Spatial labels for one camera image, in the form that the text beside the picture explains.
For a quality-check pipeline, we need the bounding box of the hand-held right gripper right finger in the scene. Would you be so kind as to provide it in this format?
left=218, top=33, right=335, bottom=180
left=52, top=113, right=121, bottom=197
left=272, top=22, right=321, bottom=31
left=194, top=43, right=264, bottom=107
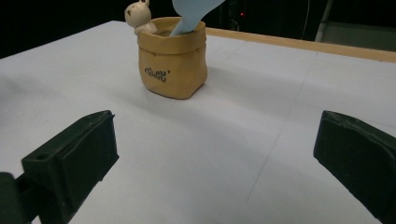
left=313, top=110, right=396, bottom=224

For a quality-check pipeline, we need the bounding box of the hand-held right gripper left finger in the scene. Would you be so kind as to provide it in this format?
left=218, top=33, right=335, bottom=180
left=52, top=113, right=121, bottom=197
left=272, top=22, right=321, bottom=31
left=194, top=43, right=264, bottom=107
left=21, top=109, right=120, bottom=224

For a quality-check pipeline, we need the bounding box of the tan bag-shaped holder with bear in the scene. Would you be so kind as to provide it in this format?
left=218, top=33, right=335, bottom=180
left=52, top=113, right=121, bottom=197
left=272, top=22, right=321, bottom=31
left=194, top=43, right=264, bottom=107
left=124, top=0, right=208, bottom=101

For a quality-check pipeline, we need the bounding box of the light blue hairbrush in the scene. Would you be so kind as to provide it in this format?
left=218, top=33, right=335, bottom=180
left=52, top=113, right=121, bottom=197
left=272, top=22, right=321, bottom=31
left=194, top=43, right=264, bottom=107
left=169, top=0, right=226, bottom=37

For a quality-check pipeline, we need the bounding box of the white table mat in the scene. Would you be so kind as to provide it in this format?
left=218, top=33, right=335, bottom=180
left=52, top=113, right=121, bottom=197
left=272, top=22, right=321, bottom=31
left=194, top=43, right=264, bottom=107
left=0, top=20, right=396, bottom=224

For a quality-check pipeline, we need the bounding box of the white metal frame desk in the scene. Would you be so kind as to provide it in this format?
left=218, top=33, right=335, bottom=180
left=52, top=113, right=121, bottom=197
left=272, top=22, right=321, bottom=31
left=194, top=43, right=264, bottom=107
left=314, top=0, right=396, bottom=52

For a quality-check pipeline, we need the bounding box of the white hanging cable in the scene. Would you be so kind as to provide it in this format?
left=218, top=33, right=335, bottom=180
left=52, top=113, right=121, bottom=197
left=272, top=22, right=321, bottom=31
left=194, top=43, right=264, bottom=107
left=303, top=0, right=312, bottom=33

